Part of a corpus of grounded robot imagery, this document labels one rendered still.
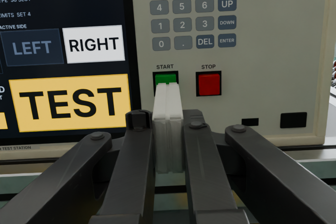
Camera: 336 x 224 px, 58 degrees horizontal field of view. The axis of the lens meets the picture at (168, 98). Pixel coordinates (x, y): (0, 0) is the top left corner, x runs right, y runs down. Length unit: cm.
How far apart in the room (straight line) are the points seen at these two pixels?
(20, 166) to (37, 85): 8
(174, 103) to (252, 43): 13
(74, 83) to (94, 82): 2
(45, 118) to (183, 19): 15
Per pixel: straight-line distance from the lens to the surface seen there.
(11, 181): 31
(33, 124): 31
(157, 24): 26
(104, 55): 27
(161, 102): 17
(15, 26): 29
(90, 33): 27
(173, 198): 29
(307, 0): 29
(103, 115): 28
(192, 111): 17
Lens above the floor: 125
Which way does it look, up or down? 17 degrees down
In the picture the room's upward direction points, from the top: 3 degrees counter-clockwise
